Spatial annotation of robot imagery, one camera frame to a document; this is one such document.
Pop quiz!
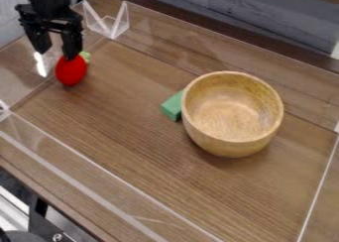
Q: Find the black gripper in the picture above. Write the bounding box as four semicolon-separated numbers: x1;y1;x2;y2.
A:
15;0;84;61

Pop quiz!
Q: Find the black metal table bracket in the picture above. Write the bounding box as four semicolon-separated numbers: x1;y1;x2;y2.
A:
28;197;76;242

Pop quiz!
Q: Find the red felt strawberry toy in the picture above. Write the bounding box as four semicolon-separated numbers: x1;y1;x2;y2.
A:
56;52;91;86

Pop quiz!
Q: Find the green foam block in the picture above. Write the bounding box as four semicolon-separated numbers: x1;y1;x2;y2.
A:
160;91;183;121

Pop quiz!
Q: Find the clear acrylic corner bracket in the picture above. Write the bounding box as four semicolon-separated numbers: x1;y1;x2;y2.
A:
83;1;129;40

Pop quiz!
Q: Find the wooden bowl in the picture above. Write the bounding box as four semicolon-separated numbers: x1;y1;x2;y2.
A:
181;71;283;158

